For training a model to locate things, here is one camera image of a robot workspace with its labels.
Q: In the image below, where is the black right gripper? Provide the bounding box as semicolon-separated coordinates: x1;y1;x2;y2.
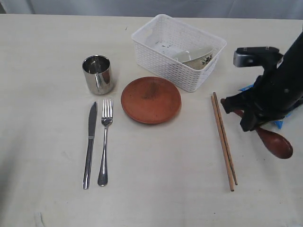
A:
231;53;303;132

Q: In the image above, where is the blue chips snack bag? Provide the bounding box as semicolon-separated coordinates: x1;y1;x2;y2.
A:
239;84;292;130

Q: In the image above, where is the brown wooden spoon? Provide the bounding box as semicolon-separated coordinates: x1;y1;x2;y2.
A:
220;97;293;159

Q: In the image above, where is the wooden chopstick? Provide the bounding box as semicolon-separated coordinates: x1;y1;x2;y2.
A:
213;92;238;185
211;96;234;192

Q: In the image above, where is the white speckled ceramic bowl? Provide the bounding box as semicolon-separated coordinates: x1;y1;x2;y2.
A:
172;46;214;70

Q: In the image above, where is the white plastic perforated basket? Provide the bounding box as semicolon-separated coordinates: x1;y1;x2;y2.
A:
132;14;227;92

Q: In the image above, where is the brown round plate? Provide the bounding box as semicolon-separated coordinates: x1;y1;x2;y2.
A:
121;77;182;124

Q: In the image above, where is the silver metal fork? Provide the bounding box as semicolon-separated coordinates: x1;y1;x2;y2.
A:
98;99;113;186

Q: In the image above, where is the silver table knife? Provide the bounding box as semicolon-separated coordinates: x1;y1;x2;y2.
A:
83;102;98;190

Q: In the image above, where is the shiny steel cup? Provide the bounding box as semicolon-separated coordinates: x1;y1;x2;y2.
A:
82;54;114;95

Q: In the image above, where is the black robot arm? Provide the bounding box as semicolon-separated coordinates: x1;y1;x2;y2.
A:
222;35;303;131

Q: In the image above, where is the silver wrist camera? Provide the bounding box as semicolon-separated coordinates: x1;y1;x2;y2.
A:
233;46;283;68

